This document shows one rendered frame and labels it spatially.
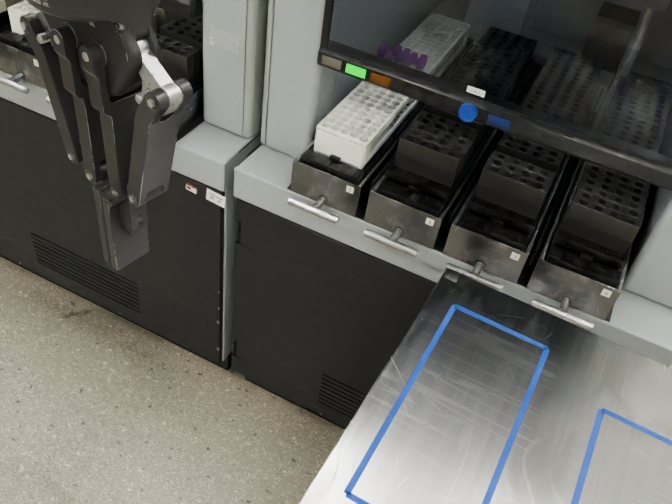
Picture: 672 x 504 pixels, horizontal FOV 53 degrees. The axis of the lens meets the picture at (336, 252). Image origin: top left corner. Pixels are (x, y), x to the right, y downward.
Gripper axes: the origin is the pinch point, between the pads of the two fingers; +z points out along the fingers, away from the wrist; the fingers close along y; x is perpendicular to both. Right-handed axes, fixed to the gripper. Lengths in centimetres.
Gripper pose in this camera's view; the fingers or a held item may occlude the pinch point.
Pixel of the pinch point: (123, 220)
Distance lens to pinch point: 50.8
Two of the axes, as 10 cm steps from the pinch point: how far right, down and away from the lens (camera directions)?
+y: 7.8, 5.0, -3.9
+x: 6.2, -4.8, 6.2
